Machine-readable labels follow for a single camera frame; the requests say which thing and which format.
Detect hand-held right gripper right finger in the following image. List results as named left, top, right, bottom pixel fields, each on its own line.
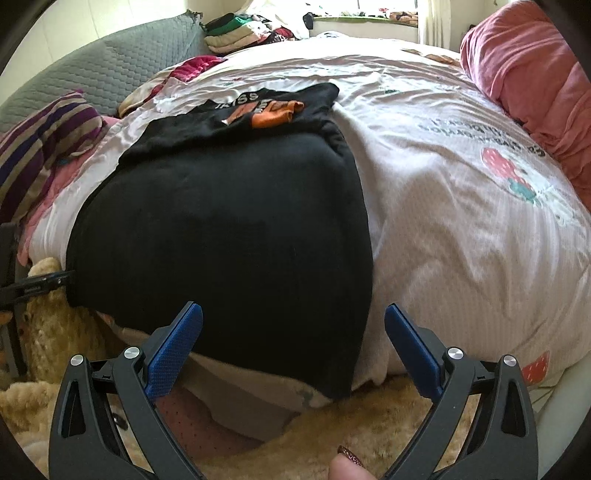
left=384, top=302, right=540, bottom=480

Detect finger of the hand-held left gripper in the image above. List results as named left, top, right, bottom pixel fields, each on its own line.
left=10, top=270, right=77, bottom=302

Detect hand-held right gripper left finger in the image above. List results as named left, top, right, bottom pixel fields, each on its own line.
left=48, top=301, right=204, bottom=480

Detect black sweater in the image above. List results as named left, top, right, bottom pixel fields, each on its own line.
left=65, top=82, right=375, bottom=401

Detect stack of folded clothes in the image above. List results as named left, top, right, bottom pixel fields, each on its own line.
left=203, top=13, right=273, bottom=54

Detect pile of mixed clothes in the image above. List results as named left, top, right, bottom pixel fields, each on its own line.
left=263, top=25, right=302, bottom=45

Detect person's right hand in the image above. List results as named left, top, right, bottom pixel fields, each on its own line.
left=329, top=445, right=372, bottom=480

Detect person's pink dotted pants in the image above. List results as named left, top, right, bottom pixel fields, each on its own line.
left=154, top=387, right=262, bottom=462

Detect pink printed quilt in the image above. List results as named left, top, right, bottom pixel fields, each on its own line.
left=21, top=32, right=591, bottom=402

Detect purple striped pillow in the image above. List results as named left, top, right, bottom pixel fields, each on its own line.
left=0, top=91, right=105, bottom=224

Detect beige fluffy rug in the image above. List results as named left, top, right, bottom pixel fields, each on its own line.
left=0, top=257, right=561, bottom=480

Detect grey quilted headboard cover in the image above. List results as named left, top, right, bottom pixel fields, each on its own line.
left=0, top=11, right=208, bottom=134

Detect magenta patterned blanket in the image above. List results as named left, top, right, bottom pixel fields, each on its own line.
left=117, top=55, right=229, bottom=118

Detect rolled pink duvet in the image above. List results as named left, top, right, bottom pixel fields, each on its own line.
left=459, top=0, right=591, bottom=210

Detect cream curtain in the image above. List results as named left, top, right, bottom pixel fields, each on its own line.
left=416, top=0, right=451, bottom=47

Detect window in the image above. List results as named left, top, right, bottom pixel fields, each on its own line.
left=358, top=0, right=421, bottom=14

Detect white sheer curtain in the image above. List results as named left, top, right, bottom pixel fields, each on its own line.
left=245, top=0, right=361, bottom=40

